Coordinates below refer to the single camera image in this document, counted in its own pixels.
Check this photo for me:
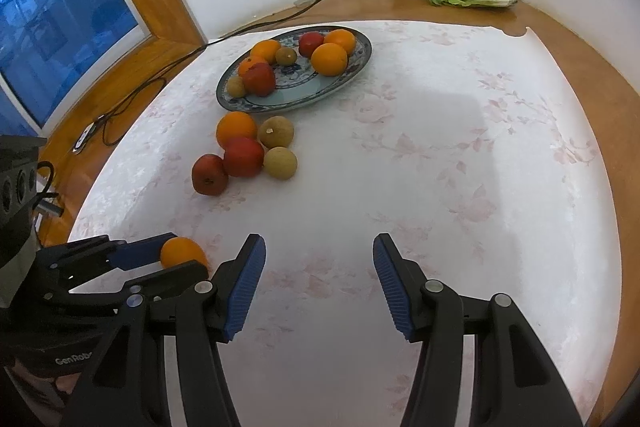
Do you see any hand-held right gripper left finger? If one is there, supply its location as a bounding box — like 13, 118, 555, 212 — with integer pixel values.
60, 233, 267, 427

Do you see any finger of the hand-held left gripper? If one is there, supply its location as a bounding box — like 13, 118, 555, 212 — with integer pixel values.
35, 234, 177, 280
45, 259, 210, 308

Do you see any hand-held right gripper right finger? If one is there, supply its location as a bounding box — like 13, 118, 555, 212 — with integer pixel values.
372, 233, 583, 427

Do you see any blue patterned ceramic plate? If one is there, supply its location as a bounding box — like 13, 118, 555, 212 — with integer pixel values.
216, 25, 373, 114

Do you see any red apple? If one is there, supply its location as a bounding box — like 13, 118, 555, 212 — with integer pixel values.
298, 32, 326, 58
191, 154, 230, 196
243, 62, 277, 98
222, 137, 266, 178

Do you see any large orange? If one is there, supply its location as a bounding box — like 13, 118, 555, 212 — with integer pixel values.
310, 42, 349, 78

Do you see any small white device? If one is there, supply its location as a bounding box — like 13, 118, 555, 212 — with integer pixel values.
72, 122, 98, 152

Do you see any yellow-green fruit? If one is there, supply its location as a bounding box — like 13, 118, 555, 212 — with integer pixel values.
263, 147, 299, 180

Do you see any window pane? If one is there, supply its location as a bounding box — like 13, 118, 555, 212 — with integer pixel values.
0, 0, 141, 128

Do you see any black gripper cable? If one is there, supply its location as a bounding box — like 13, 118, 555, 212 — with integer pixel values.
30, 161, 66, 215

